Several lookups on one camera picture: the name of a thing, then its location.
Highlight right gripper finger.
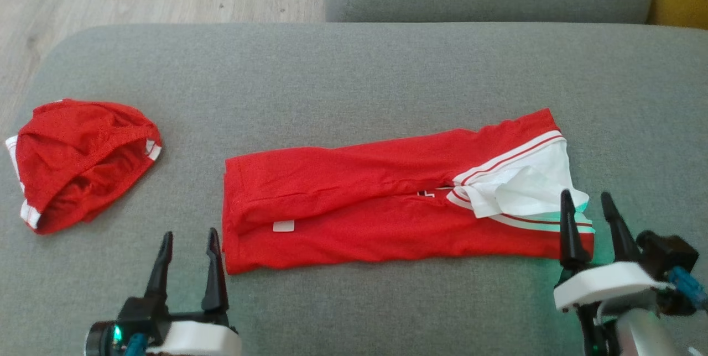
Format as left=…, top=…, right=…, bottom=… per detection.
left=601, top=192, right=642, bottom=264
left=560, top=189, right=591, bottom=269

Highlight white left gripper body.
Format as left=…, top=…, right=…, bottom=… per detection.
left=147, top=312, right=243, bottom=356

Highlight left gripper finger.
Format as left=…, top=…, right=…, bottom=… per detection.
left=201, top=227, right=230, bottom=312
left=145, top=231, right=174, bottom=300

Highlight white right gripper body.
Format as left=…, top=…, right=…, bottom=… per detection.
left=553, top=261, right=675, bottom=356

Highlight red mesh shorts white stripe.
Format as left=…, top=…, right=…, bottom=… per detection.
left=6, top=98, right=163, bottom=235

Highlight red shorts with white panels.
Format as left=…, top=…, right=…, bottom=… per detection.
left=222, top=108, right=596, bottom=275

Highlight grey sofa seat cushion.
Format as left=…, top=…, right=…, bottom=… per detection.
left=0, top=23, right=708, bottom=356

